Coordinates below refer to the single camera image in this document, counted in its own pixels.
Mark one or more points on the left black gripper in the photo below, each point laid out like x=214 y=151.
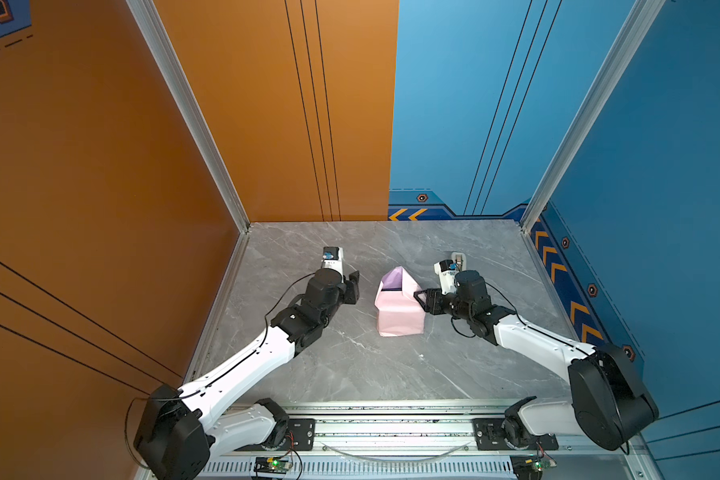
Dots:
x=352 y=288

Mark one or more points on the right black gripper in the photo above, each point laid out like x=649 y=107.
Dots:
x=433 y=299

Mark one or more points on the purple wrapping paper sheet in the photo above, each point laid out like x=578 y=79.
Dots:
x=399 y=313

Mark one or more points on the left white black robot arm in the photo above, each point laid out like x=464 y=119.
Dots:
x=180 y=429

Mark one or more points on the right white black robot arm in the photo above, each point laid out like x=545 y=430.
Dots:
x=609 y=402

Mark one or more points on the white tape dispenser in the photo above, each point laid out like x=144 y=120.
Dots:
x=459 y=259

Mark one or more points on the right green circuit board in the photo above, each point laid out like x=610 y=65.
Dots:
x=526 y=468

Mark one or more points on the green circuit board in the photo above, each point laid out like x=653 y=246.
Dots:
x=272 y=467
x=526 y=468

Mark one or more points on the left green circuit board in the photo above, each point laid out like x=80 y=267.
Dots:
x=272 y=467

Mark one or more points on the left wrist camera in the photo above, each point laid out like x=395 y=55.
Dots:
x=332 y=258

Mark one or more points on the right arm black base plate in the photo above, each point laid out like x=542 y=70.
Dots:
x=489 y=435

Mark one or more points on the aluminium front rail frame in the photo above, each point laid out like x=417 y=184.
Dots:
x=423 y=439

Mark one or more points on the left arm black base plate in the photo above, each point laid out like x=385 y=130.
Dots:
x=300 y=435

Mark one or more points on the left aluminium corner post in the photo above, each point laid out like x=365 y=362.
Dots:
x=152 y=29

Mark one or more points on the aluminium corner post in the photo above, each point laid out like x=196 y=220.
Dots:
x=152 y=29
x=628 y=40

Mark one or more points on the right aluminium corner post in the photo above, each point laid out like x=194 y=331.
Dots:
x=628 y=40

